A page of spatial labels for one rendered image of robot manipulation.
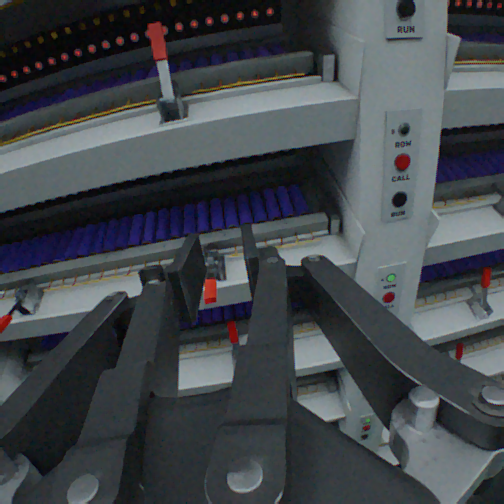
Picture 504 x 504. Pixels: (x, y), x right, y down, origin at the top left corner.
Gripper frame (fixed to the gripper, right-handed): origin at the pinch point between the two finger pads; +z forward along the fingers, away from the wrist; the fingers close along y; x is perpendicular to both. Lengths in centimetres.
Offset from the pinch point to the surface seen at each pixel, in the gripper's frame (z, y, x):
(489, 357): 26, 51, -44
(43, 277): 19.4, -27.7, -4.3
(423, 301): 25.1, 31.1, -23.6
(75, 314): 15.7, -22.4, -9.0
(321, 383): 29, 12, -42
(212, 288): 10.9, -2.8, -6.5
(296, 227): 19.3, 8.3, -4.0
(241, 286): 15.9, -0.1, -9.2
